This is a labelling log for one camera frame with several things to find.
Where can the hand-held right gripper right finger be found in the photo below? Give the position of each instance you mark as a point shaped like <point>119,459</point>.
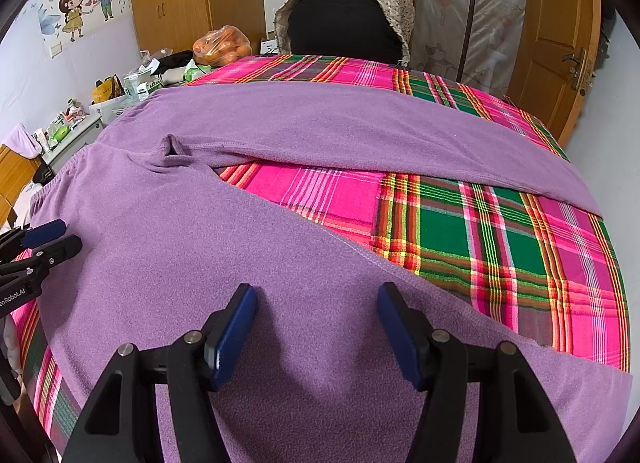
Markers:
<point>397,333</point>

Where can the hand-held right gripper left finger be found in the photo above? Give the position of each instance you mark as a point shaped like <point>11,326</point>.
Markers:
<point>235,328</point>

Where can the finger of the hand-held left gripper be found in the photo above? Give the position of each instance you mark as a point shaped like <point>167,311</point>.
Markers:
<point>45,233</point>
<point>55,250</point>

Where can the purple fleece pants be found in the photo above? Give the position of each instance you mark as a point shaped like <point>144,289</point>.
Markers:
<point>175,243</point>

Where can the dark clothes on door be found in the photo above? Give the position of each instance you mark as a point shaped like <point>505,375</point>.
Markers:
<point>607,23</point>

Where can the wooden headboard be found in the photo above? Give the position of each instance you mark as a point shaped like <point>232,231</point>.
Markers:
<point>17,183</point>

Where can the grey drawer cabinet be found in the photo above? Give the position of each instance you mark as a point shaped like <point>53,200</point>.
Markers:
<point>75,143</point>

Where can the pink cloth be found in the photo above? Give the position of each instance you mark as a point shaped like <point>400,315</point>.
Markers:
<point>20,138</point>

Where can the pink green plaid bed sheet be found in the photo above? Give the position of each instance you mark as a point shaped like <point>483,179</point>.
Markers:
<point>450,243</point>

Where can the white cardboard box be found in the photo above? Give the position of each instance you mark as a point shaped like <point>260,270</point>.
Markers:
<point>110,110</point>

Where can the yellow bag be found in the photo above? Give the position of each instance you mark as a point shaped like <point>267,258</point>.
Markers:
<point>107,88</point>

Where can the white green medicine box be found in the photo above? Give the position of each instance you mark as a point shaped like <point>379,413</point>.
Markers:
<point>145,88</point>
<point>129,85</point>

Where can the beige cloth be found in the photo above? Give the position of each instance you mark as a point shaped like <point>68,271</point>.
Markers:
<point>172,77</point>

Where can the black cloth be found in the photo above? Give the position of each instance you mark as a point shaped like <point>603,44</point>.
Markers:
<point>172,60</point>

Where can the green tissue packet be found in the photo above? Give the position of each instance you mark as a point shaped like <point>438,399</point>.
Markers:
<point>197,70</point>

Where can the bag of oranges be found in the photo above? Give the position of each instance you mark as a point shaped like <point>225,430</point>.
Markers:
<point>222,48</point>

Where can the small white box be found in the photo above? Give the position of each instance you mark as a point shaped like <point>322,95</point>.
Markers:
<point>268,45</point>

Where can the plastic-covered fabric wardrobe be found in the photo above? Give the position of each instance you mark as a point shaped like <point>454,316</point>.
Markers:
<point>475,18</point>

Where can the wooden door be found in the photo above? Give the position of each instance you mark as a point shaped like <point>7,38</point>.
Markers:
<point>550,18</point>

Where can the white wall switch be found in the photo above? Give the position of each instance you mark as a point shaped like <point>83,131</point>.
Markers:
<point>55,49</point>

